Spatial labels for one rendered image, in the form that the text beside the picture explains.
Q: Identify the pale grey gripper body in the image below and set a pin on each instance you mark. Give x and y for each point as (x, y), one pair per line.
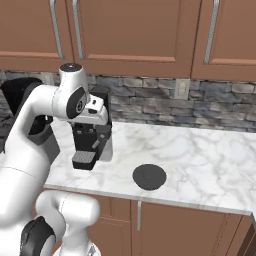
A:
(95, 117)

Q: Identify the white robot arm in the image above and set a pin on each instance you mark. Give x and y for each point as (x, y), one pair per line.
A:
(23, 160)

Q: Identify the black round blender lid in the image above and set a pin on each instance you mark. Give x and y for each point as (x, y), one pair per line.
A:
(149, 177)

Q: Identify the black blender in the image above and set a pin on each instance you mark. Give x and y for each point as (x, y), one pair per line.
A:
(15, 95)

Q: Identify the black coffee machine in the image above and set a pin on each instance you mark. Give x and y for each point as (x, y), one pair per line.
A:
(101, 136)

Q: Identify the brown base cupboard door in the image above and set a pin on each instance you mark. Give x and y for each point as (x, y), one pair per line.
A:
(186, 231)
(113, 226)
(248, 238)

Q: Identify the white wall socket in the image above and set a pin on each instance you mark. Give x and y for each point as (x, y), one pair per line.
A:
(182, 89)
(49, 79)

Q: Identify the brown wall cupboard door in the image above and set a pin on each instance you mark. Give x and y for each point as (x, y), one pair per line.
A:
(26, 30)
(236, 33)
(133, 30)

